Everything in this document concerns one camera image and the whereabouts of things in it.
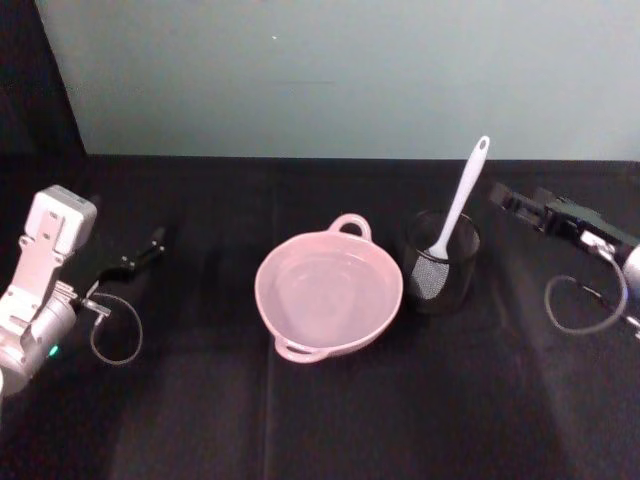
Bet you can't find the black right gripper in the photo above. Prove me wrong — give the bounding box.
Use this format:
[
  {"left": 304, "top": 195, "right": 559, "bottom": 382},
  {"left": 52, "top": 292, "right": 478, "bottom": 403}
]
[{"left": 488, "top": 181, "right": 640, "bottom": 257}]

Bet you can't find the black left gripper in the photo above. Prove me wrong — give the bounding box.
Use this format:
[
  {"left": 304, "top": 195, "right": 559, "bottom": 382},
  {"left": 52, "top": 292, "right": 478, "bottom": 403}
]
[{"left": 67, "top": 226, "right": 167, "bottom": 331}]

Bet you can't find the white spatula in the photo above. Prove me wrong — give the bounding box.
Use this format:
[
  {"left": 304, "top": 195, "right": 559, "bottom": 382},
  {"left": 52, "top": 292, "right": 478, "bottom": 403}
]
[{"left": 412, "top": 135, "right": 491, "bottom": 301}]

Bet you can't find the black mesh cup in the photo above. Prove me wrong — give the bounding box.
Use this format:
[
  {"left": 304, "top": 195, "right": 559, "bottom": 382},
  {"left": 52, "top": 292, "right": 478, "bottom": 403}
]
[{"left": 405, "top": 209, "right": 482, "bottom": 316}]

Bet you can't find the black hanging drape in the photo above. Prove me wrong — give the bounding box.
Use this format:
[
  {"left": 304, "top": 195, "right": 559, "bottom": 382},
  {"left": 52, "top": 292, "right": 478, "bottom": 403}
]
[{"left": 0, "top": 0, "right": 89, "bottom": 157}]

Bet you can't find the black table cloth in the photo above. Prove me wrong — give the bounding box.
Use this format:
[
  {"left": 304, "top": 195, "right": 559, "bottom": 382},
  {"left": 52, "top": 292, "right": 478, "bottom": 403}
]
[{"left": 0, "top": 149, "right": 640, "bottom": 480}]

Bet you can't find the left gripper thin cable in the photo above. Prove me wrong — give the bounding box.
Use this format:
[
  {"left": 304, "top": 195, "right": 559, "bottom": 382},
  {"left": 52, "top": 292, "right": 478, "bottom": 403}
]
[{"left": 74, "top": 292, "right": 145, "bottom": 367}]

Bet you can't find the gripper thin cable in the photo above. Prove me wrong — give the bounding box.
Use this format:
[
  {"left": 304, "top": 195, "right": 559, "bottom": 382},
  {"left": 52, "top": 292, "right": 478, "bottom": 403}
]
[
  {"left": 74, "top": 292, "right": 145, "bottom": 367},
  {"left": 543, "top": 273, "right": 640, "bottom": 337}
]

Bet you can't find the right gripper thin cable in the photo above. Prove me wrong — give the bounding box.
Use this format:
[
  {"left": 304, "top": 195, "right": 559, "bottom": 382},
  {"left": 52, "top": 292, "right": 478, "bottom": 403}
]
[{"left": 543, "top": 273, "right": 640, "bottom": 337}]

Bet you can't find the pink two-handled bowl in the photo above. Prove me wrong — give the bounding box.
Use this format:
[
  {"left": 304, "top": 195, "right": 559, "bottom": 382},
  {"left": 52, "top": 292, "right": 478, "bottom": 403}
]
[{"left": 253, "top": 213, "right": 404, "bottom": 365}]

